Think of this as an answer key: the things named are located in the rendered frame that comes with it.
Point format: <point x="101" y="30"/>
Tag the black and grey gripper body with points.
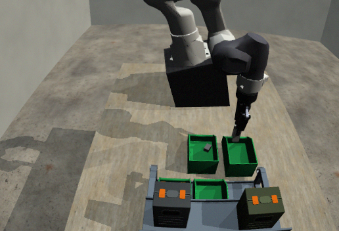
<point x="246" y="99"/>

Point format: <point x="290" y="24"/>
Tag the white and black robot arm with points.
<point x="245" y="57"/>

